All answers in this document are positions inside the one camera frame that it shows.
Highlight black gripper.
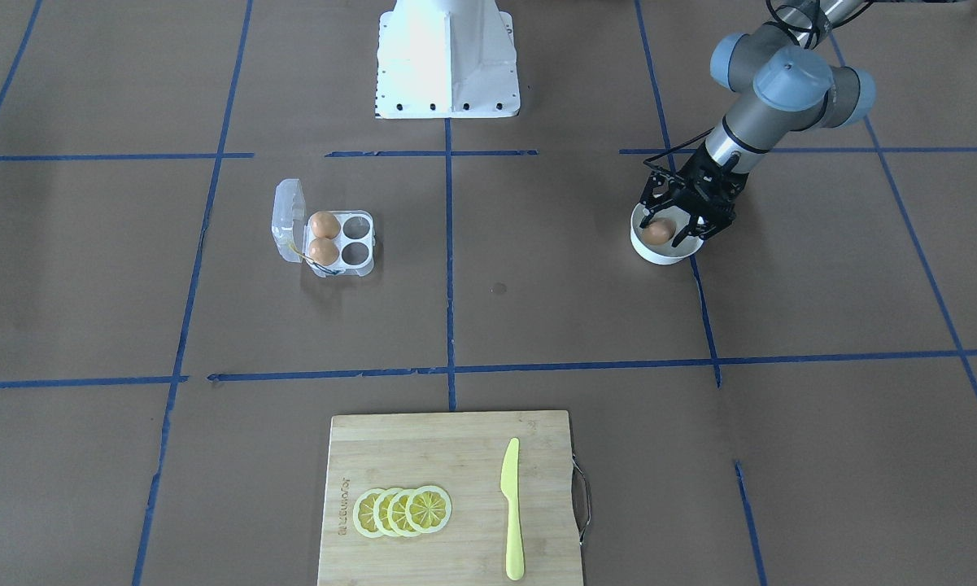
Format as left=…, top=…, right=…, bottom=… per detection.
left=639, top=146, right=748, bottom=247

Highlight brown egg from bowl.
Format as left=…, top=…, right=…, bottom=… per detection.
left=640, top=217, right=678, bottom=247

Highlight clear plastic egg box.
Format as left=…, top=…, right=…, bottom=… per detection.
left=270, top=178, right=376, bottom=278

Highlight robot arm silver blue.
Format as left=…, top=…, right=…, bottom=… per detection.
left=634, top=1, right=876, bottom=246

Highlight brown egg far in box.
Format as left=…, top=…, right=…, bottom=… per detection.
left=308, top=211, right=342, bottom=238

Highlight brown egg in box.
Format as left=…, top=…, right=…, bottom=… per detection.
left=306, top=237, right=340, bottom=266
left=308, top=211, right=342, bottom=238

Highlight brown egg near in box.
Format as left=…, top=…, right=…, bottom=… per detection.
left=306, top=237, right=340, bottom=266

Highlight white bowl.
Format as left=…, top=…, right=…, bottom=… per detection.
left=629, top=203, right=704, bottom=265

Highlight yellow plastic knife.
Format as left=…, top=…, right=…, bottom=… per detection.
left=499, top=437, right=526, bottom=582

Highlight wooden cutting board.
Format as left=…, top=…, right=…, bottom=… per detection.
left=316, top=409, right=584, bottom=585

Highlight yellow blue rubber bands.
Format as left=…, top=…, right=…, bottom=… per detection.
left=288, top=242, right=346, bottom=277

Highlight lemon slice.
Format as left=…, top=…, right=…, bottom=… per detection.
left=373, top=488, right=400, bottom=537
left=351, top=488, right=386, bottom=539
left=386, top=489, right=420, bottom=538
left=405, top=485, right=452, bottom=535

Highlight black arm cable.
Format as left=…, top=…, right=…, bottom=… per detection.
left=643, top=0, right=871, bottom=168

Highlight white pedestal column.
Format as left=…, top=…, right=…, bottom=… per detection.
left=374, top=1, right=521, bottom=120

